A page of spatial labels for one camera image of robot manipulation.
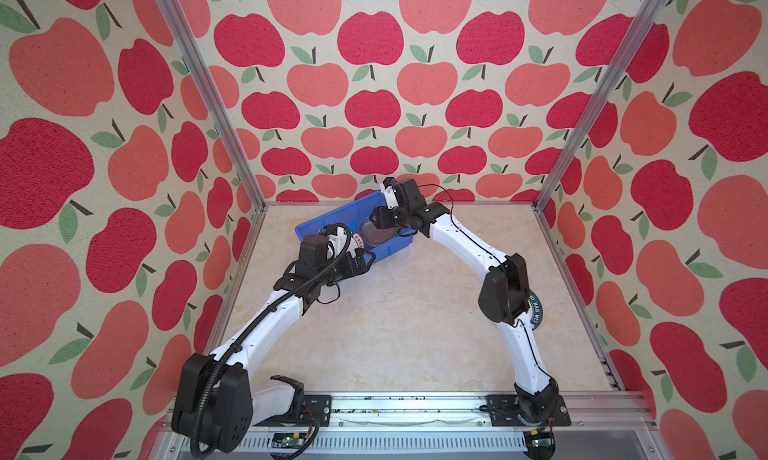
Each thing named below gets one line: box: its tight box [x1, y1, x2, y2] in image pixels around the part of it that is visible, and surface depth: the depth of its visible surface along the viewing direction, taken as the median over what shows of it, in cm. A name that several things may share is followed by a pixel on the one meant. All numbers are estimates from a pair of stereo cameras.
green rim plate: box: [528, 289, 543, 331], surface depth 92 cm
